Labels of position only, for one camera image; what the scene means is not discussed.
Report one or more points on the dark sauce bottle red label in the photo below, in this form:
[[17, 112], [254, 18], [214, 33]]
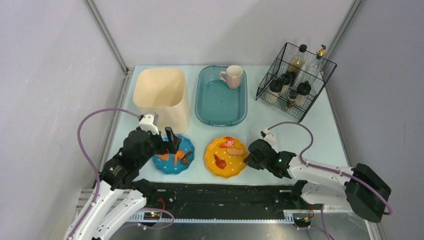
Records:
[[297, 61]]

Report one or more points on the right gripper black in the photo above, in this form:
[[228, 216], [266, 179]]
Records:
[[252, 158]]

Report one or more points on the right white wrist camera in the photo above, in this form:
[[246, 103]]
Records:
[[268, 137]]

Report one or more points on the clear glass bottle gold stopper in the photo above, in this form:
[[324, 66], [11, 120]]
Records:
[[314, 67]]

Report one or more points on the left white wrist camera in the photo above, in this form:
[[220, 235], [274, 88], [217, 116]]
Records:
[[147, 122]]

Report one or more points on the orange shredded food piece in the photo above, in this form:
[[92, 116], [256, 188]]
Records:
[[164, 157]]

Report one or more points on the pink ceramic mug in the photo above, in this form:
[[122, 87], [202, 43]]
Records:
[[232, 76]]

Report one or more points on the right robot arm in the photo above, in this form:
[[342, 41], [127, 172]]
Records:
[[357, 188]]

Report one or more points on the black wire rack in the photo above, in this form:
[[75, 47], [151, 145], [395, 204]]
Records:
[[280, 66]]

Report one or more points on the teal transparent plastic tub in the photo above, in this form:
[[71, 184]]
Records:
[[216, 104]]

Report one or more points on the blue polka dot plate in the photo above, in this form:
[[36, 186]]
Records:
[[167, 166]]

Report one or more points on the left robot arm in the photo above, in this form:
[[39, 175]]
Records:
[[117, 195]]

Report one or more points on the cream plastic waste bin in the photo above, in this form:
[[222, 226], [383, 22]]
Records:
[[164, 91]]

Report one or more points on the orange polka dot plate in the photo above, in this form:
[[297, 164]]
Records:
[[234, 163]]

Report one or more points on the small pepper shaker black lid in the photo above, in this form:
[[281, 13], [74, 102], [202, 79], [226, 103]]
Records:
[[291, 99]]

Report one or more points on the white granule shaker black lid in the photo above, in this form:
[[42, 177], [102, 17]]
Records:
[[303, 90], [275, 87]]

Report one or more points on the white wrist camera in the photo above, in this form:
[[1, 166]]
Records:
[[147, 122], [268, 137]]

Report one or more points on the red shrimp toy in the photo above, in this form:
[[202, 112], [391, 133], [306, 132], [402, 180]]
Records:
[[228, 142]]

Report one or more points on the red chili pepper toy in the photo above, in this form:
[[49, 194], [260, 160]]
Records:
[[219, 162]]

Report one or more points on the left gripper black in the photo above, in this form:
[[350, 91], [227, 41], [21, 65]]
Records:
[[164, 143]]

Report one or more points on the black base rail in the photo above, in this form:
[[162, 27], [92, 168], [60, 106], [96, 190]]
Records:
[[221, 202]]

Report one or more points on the pink salmon slice toy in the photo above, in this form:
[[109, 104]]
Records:
[[235, 151]]

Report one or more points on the orange chicken drumstick toy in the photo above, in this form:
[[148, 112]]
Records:
[[178, 155]]

